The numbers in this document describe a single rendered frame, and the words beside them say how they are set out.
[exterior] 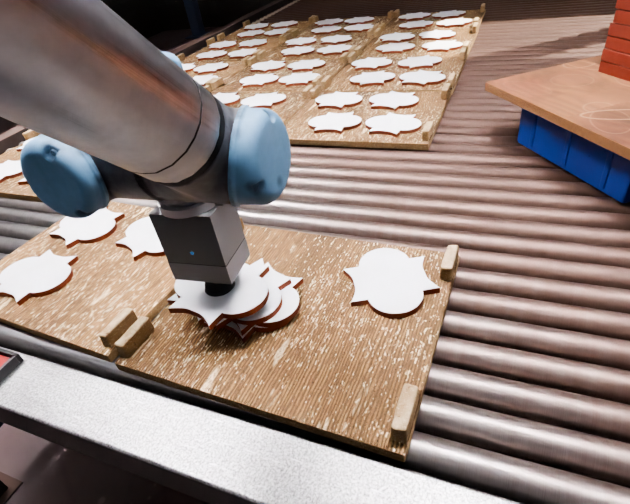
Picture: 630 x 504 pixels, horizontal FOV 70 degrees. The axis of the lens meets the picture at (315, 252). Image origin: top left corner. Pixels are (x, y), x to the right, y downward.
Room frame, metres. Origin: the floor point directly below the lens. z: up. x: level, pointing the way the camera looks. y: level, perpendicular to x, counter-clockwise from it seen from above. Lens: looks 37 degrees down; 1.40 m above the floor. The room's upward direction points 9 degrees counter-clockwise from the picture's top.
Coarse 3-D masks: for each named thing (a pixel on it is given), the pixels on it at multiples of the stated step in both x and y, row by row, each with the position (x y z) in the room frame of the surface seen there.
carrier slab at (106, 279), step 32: (128, 224) 0.81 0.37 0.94; (32, 256) 0.75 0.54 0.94; (64, 256) 0.73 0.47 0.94; (96, 256) 0.71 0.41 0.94; (128, 256) 0.70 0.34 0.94; (160, 256) 0.68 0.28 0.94; (64, 288) 0.63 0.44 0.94; (96, 288) 0.61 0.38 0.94; (128, 288) 0.60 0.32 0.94; (160, 288) 0.59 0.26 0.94; (0, 320) 0.58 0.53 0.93; (32, 320) 0.56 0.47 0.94; (64, 320) 0.55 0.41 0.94; (96, 320) 0.53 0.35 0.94; (96, 352) 0.46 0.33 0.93
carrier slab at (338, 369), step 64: (256, 256) 0.63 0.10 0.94; (320, 256) 0.60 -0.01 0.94; (192, 320) 0.50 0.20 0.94; (320, 320) 0.45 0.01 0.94; (384, 320) 0.43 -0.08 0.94; (192, 384) 0.38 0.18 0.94; (256, 384) 0.36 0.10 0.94; (320, 384) 0.35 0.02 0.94; (384, 384) 0.33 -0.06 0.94; (384, 448) 0.25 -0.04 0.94
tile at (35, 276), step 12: (48, 252) 0.74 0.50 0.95; (12, 264) 0.72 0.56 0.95; (24, 264) 0.71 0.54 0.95; (36, 264) 0.70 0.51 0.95; (48, 264) 0.70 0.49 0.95; (60, 264) 0.69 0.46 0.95; (72, 264) 0.70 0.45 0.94; (0, 276) 0.68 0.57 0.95; (12, 276) 0.68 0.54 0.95; (24, 276) 0.67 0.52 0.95; (36, 276) 0.66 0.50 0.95; (48, 276) 0.66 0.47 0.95; (60, 276) 0.65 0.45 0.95; (72, 276) 0.66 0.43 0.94; (0, 288) 0.65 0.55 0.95; (12, 288) 0.64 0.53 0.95; (24, 288) 0.63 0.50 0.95; (36, 288) 0.63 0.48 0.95; (48, 288) 0.62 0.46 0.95; (60, 288) 0.63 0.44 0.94; (24, 300) 0.61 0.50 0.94
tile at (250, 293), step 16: (240, 272) 0.51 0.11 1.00; (256, 272) 0.51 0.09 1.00; (176, 288) 0.50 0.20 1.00; (192, 288) 0.50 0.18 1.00; (240, 288) 0.48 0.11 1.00; (256, 288) 0.47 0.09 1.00; (176, 304) 0.47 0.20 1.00; (192, 304) 0.46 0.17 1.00; (208, 304) 0.46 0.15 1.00; (224, 304) 0.45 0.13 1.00; (240, 304) 0.45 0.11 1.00; (256, 304) 0.44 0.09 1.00; (208, 320) 0.43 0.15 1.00
